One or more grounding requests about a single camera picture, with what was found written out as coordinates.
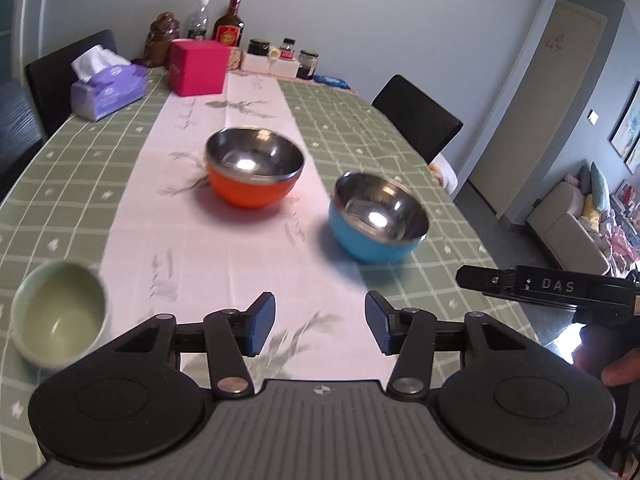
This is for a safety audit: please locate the dark glass jar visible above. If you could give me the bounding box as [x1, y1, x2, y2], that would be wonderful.
[297, 50, 320, 81]

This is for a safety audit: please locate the red-label liquor bottle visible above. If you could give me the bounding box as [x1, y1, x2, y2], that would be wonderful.
[212, 0, 246, 48]

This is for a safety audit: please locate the light blue sofa pillow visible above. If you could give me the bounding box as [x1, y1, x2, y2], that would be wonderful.
[590, 161, 612, 213]

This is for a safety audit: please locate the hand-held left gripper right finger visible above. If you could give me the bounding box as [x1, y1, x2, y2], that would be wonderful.
[364, 290, 540, 396]

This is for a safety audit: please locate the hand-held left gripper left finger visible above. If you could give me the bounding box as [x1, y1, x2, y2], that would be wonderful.
[107, 291, 277, 397]

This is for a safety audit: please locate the blue steel-lined bowl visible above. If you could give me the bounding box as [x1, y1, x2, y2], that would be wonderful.
[327, 171, 431, 264]

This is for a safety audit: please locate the pale green ceramic bowl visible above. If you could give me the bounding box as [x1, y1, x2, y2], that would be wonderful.
[10, 260, 112, 372]

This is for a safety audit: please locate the black dining chair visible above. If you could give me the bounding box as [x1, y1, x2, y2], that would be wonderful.
[0, 80, 46, 191]
[25, 30, 118, 138]
[371, 75, 464, 166]

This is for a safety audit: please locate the beige sofa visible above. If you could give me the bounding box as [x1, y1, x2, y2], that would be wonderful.
[526, 160, 640, 276]

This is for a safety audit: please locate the framed wall picture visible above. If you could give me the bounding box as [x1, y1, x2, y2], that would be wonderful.
[609, 80, 640, 161]

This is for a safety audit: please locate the orange steel-lined bowl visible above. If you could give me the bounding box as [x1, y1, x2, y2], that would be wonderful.
[205, 128, 306, 210]

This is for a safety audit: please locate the beige interior door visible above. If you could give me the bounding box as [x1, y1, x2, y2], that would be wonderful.
[467, 0, 608, 221]

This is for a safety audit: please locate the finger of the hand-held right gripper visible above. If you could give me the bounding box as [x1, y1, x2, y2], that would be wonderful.
[456, 265, 526, 297]

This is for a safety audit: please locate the clear plastic water bottle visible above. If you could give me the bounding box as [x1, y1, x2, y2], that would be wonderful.
[187, 0, 210, 42]

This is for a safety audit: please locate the pink square box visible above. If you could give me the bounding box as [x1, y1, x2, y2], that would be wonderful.
[166, 39, 231, 97]

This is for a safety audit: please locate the purple tissue box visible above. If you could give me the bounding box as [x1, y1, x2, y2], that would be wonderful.
[70, 45, 149, 122]

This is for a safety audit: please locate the white condiment holder box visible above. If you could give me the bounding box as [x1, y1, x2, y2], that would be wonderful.
[241, 52, 301, 79]

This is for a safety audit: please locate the white chair cushion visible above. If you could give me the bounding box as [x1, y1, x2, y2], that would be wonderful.
[427, 152, 459, 196]

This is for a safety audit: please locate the white printed table runner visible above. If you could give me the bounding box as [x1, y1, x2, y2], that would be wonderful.
[97, 70, 401, 383]

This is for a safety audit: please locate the person's right hand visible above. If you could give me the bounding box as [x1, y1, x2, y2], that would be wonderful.
[602, 345, 640, 387]

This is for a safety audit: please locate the brown bear-shaped jug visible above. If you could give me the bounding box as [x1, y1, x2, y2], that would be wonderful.
[144, 12, 182, 68]

